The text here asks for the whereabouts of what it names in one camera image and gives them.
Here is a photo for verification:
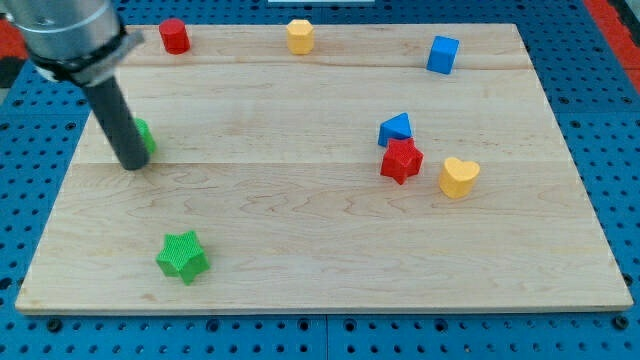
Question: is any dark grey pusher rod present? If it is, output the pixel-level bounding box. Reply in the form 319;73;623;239
82;77;150;171

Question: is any green circle block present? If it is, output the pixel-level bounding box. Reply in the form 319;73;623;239
134;118;156;154

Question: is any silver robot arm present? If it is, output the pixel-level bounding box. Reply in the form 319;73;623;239
1;0;150;170

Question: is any red cylinder block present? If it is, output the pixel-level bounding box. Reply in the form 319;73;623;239
158;18;191;55

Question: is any green star block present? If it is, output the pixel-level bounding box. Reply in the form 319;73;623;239
156;230;210;285

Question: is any yellow hexagon block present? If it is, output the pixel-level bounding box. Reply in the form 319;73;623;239
286;19;314;55

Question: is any light wooden board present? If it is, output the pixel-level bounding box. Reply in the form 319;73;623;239
15;24;633;315

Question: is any blue triangle block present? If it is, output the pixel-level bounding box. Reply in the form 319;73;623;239
377;112;413;147

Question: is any red star block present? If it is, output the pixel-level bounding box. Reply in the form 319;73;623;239
380;138;424;185

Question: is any blue cube block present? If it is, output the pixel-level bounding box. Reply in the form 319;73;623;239
426;36;460;75

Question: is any yellow heart block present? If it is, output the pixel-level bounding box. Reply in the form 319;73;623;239
438;157;481;199

